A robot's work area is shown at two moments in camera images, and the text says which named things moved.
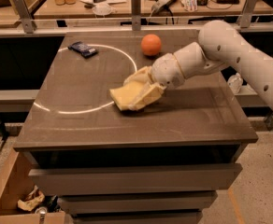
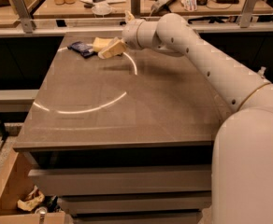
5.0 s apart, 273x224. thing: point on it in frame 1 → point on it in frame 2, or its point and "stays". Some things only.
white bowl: (102, 9) stays
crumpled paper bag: (32, 201) stays
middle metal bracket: (136, 10) stays
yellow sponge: (124, 96) → (100, 43)
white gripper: (166, 70) → (130, 34)
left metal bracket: (23, 12) stays
